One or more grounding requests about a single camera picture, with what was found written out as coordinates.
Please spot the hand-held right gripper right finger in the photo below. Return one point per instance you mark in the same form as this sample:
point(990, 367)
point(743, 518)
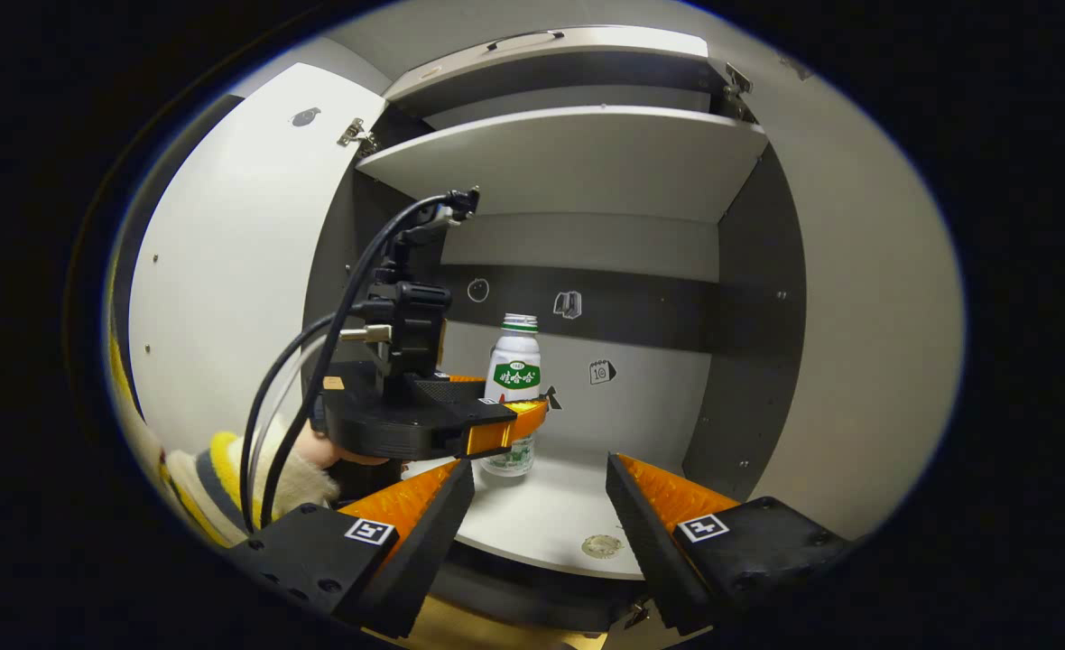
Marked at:
point(650, 551)

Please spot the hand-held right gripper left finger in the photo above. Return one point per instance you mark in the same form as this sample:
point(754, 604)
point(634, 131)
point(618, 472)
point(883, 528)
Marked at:
point(424, 542)

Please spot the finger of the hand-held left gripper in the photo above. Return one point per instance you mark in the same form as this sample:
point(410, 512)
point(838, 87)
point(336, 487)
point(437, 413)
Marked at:
point(456, 390)
point(505, 429)

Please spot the white bottle green label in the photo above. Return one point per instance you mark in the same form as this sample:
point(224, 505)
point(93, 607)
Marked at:
point(516, 348)

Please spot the white cabinet door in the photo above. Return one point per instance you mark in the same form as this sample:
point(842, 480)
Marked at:
point(226, 271)
point(866, 316)

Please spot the grey white cabinet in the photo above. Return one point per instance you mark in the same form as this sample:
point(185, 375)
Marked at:
point(749, 316)

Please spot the metal door hinge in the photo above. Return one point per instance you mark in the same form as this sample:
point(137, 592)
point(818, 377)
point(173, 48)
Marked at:
point(638, 616)
point(736, 88)
point(352, 135)

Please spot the white cabinet shelf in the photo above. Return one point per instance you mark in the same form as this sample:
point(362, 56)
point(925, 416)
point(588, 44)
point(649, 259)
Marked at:
point(560, 506)
point(569, 158)

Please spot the beige cabinet drawer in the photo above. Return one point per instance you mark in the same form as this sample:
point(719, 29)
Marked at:
point(587, 54)

